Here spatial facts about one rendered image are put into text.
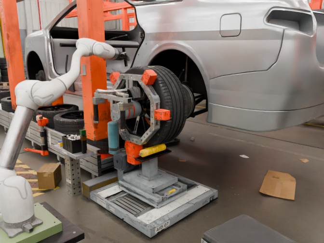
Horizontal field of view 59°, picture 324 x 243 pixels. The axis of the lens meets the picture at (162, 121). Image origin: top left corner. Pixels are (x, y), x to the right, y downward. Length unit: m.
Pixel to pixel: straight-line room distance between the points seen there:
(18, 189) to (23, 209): 0.11
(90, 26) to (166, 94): 0.88
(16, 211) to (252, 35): 1.75
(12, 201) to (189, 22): 1.71
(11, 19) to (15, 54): 0.44
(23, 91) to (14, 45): 2.43
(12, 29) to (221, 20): 2.89
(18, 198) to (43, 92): 0.58
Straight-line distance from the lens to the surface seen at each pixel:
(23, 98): 1.88
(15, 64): 4.29
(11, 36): 4.28
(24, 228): 1.78
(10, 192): 1.71
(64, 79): 1.84
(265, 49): 2.02
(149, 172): 2.49
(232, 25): 2.14
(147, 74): 2.07
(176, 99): 2.15
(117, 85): 2.36
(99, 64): 2.55
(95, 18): 2.55
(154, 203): 2.36
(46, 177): 3.00
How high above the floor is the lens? 1.28
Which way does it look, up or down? 14 degrees down
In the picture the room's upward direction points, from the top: straight up
